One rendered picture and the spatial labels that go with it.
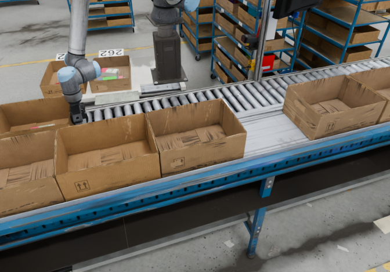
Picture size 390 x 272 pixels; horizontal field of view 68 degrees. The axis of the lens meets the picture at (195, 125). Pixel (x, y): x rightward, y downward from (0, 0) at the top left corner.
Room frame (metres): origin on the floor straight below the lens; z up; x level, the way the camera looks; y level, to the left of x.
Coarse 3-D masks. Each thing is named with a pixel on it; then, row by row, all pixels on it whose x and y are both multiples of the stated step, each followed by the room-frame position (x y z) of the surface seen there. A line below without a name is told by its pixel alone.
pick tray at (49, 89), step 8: (48, 64) 2.01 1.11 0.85; (56, 64) 2.07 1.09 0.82; (64, 64) 2.09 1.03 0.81; (48, 72) 1.95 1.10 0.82; (56, 72) 2.05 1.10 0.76; (48, 80) 1.89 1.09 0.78; (56, 80) 1.93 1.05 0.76; (48, 88) 1.71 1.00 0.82; (56, 88) 1.72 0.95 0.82; (48, 96) 1.70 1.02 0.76
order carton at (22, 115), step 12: (60, 96) 1.46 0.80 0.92; (0, 108) 1.35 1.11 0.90; (12, 108) 1.38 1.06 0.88; (24, 108) 1.40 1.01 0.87; (36, 108) 1.42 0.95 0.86; (48, 108) 1.43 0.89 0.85; (60, 108) 1.45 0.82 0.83; (0, 120) 1.29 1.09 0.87; (12, 120) 1.38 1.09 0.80; (24, 120) 1.39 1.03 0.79; (36, 120) 1.41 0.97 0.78; (48, 120) 1.43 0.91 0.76; (60, 120) 1.43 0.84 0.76; (0, 132) 1.23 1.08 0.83; (12, 132) 1.12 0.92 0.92; (24, 132) 1.14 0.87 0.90
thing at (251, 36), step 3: (243, 36) 1.97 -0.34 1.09; (246, 36) 1.97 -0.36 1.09; (249, 36) 1.96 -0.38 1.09; (252, 36) 1.97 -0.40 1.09; (255, 36) 1.98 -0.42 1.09; (243, 39) 1.96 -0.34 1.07; (246, 39) 1.95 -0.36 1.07; (249, 39) 1.95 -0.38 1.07; (252, 39) 1.96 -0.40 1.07; (255, 39) 1.97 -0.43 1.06; (243, 42) 1.96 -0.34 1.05; (246, 42) 1.95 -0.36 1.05; (249, 42) 1.95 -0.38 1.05; (252, 42) 1.96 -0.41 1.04; (255, 42) 1.97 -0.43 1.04; (249, 45) 1.98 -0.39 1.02; (252, 45) 1.98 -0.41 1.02; (249, 48) 1.97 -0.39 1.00
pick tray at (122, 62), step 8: (112, 56) 2.16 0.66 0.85; (120, 56) 2.17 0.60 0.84; (128, 56) 2.18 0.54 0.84; (104, 64) 2.14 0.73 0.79; (112, 64) 2.15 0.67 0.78; (120, 64) 2.16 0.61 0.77; (128, 64) 2.18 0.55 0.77; (120, 72) 2.05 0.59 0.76; (128, 72) 2.05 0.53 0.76; (96, 80) 1.93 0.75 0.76; (104, 80) 1.77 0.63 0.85; (112, 80) 1.78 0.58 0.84; (120, 80) 1.79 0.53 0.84; (128, 80) 1.81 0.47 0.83; (96, 88) 1.76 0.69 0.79; (104, 88) 1.77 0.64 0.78; (112, 88) 1.78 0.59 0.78; (120, 88) 1.79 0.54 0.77; (128, 88) 1.80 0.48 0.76
